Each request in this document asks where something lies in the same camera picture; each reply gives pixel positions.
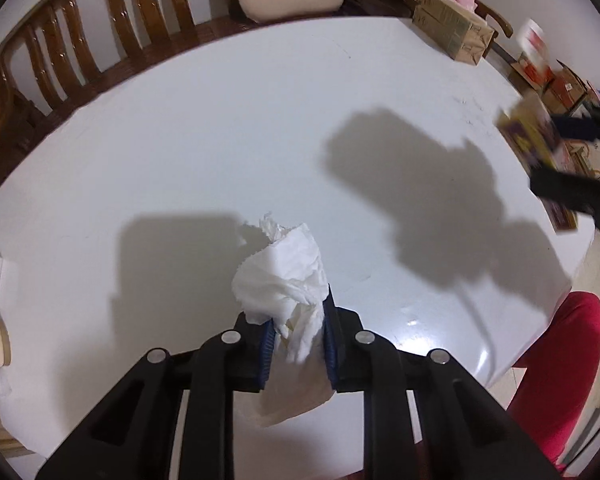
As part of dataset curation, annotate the red pants leg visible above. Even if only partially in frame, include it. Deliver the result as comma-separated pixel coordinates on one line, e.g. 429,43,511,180
507,292,600,465

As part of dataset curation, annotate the purple gold cigarette carton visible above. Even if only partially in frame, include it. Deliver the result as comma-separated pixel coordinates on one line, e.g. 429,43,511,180
496,90,579,233

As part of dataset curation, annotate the brown wooden bench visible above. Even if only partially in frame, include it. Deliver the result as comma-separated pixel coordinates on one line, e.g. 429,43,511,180
0,0,242,212

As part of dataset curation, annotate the white tissue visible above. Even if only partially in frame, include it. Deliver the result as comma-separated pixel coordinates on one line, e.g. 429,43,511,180
232,214,334,427

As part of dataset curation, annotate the cardboard boxes pile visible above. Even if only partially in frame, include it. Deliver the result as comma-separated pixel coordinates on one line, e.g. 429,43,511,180
509,19,600,176

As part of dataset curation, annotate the brown carton box pair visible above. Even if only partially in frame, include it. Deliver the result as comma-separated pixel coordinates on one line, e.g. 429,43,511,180
413,0,494,66

